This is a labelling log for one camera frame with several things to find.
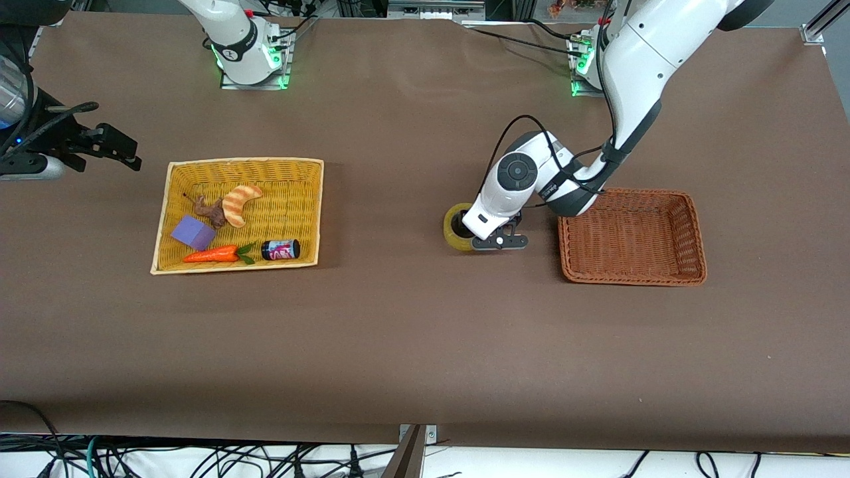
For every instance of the orange carrot toy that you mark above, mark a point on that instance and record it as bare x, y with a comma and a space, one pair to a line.
212, 254

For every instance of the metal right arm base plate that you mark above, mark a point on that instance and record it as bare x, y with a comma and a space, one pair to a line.
279, 81

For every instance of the brown lion figurine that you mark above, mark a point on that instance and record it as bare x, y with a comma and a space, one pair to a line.
214, 212

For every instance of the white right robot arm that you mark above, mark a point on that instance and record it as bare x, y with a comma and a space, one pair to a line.
239, 46

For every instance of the white power strip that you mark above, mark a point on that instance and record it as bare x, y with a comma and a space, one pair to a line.
292, 6

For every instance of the striped croissant toy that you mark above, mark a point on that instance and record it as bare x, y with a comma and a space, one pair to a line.
236, 206

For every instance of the clear packing tape roll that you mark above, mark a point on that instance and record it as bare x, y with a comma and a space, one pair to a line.
449, 230

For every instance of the aluminium frame corner profile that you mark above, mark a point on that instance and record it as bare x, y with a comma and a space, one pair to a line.
813, 30

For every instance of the grey support beam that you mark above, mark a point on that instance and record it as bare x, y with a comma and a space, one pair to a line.
405, 461

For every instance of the grey metal background box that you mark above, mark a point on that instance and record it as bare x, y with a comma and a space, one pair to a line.
435, 9

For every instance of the brown wicker basket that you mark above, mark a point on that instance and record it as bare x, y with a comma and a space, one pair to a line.
631, 236

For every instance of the purple cube block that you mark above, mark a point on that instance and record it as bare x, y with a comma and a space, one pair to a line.
192, 232

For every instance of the metal table edge bracket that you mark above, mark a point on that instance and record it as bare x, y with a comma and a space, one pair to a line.
430, 433

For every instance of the small printed drink can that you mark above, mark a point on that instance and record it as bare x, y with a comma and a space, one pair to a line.
282, 249

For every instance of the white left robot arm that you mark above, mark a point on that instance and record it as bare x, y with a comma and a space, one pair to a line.
637, 53

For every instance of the brown table cover sheet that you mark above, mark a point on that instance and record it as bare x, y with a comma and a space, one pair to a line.
425, 345

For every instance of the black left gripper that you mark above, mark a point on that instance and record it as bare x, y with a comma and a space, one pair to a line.
463, 232

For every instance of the yellow wicker basket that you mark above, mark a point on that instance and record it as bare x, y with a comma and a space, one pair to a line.
292, 199

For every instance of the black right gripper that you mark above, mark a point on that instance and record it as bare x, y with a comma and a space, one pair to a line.
58, 137

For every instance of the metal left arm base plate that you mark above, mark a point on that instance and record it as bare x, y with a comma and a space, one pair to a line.
578, 90

